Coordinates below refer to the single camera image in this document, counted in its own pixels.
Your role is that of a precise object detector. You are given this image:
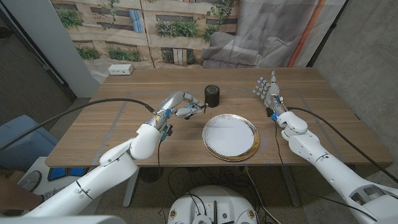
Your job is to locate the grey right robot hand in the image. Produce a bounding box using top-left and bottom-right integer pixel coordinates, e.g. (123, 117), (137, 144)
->
(252, 70), (287, 116)

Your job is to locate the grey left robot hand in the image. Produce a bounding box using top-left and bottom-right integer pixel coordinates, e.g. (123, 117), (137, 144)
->
(149, 90), (206, 132)

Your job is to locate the black cylindrical speaker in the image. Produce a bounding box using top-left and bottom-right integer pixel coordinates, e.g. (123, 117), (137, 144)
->
(204, 84), (221, 108)

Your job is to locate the white plate with gold rim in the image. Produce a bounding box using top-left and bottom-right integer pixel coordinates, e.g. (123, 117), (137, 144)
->
(201, 113), (260, 162)

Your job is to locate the white power strip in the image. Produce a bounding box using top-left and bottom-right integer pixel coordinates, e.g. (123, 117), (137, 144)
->
(108, 63), (134, 76)

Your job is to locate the printed fabric backdrop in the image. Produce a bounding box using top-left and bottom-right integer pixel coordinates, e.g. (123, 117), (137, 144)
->
(49, 0), (348, 85)

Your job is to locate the black round floor fan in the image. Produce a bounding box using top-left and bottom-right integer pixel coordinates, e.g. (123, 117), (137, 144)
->
(139, 167), (165, 183)

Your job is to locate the black backdrop stand pole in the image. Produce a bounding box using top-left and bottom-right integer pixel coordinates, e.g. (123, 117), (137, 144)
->
(306, 0), (351, 68)

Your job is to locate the white table leg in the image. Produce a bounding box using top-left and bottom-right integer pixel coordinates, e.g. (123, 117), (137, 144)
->
(123, 169), (141, 208)
(281, 164), (301, 208)

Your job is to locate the white robot torso base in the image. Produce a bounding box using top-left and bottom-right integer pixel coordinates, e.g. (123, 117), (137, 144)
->
(167, 185), (259, 224)

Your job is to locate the blue plastic bin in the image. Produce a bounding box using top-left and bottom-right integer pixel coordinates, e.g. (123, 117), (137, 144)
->
(0, 114), (60, 170)

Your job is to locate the white robot body edge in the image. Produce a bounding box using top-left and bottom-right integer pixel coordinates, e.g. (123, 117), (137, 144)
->
(0, 215), (127, 224)

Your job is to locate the grey sneaker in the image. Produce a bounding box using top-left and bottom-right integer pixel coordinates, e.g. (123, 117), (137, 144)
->
(17, 170), (43, 192)

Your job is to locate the person's leg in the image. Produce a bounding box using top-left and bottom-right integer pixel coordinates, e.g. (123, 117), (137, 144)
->
(0, 175), (45, 211)

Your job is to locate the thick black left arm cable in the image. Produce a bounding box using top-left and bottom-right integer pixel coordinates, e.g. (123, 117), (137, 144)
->
(0, 98), (155, 151)

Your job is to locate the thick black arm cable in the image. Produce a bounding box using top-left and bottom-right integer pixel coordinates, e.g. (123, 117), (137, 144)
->
(286, 106), (398, 184)
(0, 98), (155, 151)

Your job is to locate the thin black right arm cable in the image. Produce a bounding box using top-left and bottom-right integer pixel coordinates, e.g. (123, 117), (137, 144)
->
(274, 120), (379, 222)

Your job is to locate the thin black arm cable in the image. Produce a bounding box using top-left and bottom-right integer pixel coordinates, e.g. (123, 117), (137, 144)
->
(156, 139), (165, 224)
(274, 120), (379, 222)

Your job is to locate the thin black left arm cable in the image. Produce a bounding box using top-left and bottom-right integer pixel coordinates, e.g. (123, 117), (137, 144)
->
(156, 139), (165, 224)

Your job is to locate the grey floor cable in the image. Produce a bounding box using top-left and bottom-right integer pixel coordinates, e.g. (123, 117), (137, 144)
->
(244, 166), (275, 224)

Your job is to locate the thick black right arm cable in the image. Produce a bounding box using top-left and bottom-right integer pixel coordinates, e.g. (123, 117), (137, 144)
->
(286, 106), (398, 184)

